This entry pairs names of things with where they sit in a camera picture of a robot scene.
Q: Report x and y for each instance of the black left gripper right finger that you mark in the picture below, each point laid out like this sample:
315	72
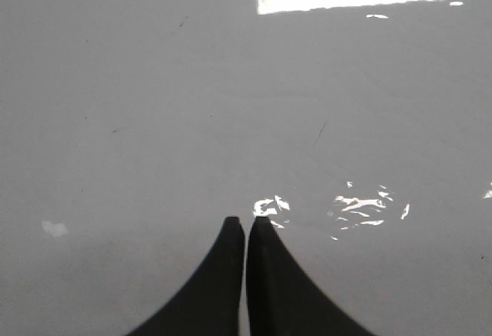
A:
281	298

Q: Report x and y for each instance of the white glossy whiteboard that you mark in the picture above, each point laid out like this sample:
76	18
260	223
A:
131	128

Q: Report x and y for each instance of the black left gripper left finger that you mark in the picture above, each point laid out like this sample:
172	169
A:
208	302

